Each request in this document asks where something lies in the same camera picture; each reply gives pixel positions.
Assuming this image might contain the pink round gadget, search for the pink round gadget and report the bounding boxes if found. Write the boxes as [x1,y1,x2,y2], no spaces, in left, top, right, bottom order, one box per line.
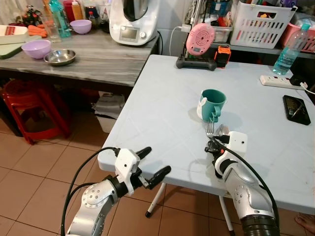
[186,23,216,57]

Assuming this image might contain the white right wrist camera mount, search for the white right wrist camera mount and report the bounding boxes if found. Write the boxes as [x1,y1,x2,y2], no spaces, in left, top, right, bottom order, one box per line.
[227,131,249,157]

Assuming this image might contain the pink plastic basket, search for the pink plastic basket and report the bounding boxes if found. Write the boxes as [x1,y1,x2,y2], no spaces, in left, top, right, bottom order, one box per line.
[282,22,315,54]

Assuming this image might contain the white plastic basket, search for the white plastic basket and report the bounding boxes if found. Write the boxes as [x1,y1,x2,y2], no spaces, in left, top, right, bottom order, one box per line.
[230,0,299,49]

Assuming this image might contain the teal plastic drink bottle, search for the teal plastic drink bottle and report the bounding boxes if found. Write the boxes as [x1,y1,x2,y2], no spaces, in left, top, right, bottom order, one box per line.
[48,0,71,39]

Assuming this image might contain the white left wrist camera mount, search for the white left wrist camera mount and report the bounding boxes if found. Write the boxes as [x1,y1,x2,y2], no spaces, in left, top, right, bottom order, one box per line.
[114,148,142,193]

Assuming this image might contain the white power cable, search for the white power cable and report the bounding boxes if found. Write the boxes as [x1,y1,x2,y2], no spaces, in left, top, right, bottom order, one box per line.
[299,82,315,95]

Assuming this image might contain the bare person foot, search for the bare person foot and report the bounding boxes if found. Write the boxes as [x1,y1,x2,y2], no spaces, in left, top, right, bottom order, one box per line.
[294,213,315,235]

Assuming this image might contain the small potted flower plant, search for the small potted flower plant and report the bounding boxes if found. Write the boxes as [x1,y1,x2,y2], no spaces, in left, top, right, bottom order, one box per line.
[20,5,43,27]

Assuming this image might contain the black and orange tool charger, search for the black and orange tool charger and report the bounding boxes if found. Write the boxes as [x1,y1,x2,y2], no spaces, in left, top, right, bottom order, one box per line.
[176,45,232,71]

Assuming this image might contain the red plastic stool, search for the red plastic stool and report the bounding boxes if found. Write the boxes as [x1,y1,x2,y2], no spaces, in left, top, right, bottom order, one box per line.
[0,79,72,145]

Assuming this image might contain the white table leg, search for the white table leg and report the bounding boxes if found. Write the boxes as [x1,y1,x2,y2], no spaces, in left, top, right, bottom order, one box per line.
[145,183,167,218]
[219,194,236,236]

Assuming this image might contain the silver metal fork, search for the silver metal fork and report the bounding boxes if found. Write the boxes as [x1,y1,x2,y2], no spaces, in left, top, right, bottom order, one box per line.
[206,121,216,140]

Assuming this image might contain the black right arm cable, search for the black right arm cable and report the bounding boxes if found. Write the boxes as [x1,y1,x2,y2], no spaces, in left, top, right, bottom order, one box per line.
[222,147,281,228]

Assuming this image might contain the stainless steel bowl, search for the stainless steel bowl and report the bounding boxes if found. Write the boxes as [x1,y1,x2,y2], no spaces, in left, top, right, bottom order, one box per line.
[44,49,77,67]

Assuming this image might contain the clear blue water bottle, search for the clear blue water bottle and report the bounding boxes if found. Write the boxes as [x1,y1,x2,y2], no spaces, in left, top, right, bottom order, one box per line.
[272,23,312,76]

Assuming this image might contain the white kitchen food processor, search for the white kitchen food processor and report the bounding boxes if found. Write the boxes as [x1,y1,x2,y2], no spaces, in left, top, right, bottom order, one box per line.
[109,0,161,46]

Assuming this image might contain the black smartphone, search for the black smartphone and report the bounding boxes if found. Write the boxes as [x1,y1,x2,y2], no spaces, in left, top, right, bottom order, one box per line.
[283,95,312,126]

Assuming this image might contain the large purple plastic bowl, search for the large purple plastic bowl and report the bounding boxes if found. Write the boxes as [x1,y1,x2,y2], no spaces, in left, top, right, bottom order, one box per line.
[22,39,52,59]

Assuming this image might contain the small purple plastic bowl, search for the small purple plastic bowl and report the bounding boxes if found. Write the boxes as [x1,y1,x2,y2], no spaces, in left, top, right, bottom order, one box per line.
[70,20,93,35]

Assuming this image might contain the silver metal spoon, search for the silver metal spoon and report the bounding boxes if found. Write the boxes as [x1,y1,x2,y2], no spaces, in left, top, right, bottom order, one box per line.
[217,124,230,137]

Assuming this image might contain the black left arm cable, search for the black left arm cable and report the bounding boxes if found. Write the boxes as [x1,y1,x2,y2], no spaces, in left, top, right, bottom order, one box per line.
[60,147,120,236]

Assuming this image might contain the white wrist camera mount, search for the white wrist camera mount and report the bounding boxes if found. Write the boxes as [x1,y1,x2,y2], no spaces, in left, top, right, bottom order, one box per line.
[227,131,249,157]
[114,148,142,193]

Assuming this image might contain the black power plug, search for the black power plug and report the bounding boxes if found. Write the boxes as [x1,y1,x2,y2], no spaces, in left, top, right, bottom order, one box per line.
[289,74,309,87]

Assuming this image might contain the white grater box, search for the white grater box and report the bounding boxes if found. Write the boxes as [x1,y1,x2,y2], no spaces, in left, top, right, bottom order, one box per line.
[0,25,30,45]

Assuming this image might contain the teal and white mug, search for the teal and white mug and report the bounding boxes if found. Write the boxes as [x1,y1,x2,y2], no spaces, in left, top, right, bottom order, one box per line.
[197,89,227,123]

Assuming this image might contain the green cutting board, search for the green cutting board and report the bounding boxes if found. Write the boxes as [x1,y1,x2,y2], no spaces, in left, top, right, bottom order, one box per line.
[0,35,43,60]

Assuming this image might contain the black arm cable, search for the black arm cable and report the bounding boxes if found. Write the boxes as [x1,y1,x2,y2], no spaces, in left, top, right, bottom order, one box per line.
[60,147,120,236]
[222,147,281,228]

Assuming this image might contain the white power strip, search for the white power strip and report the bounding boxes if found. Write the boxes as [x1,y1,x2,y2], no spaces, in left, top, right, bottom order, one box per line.
[260,75,304,90]

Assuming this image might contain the orange carrots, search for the orange carrots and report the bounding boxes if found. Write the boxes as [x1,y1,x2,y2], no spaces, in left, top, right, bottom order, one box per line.
[27,25,49,39]

